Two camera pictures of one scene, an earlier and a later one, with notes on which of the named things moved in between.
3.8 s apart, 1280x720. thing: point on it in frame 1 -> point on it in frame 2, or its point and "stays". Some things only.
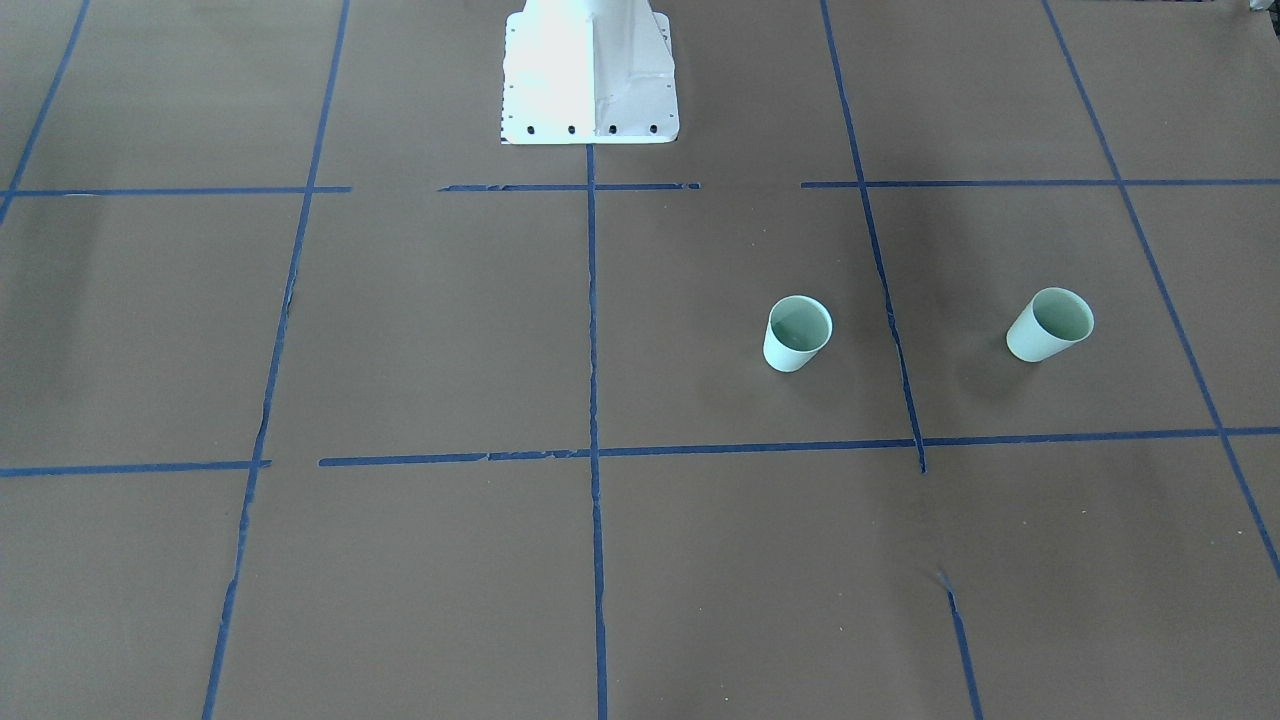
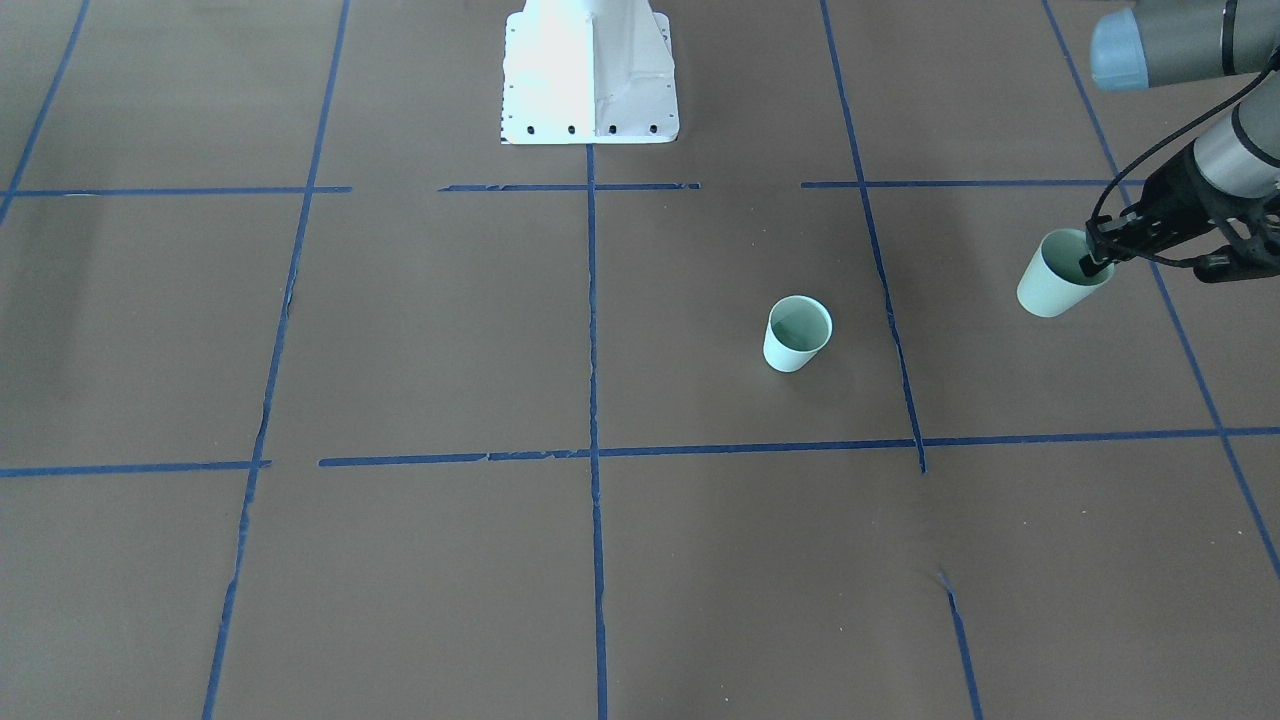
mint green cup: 1053,320 -> 1054,282
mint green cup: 797,328 stays
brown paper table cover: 319,400 stays
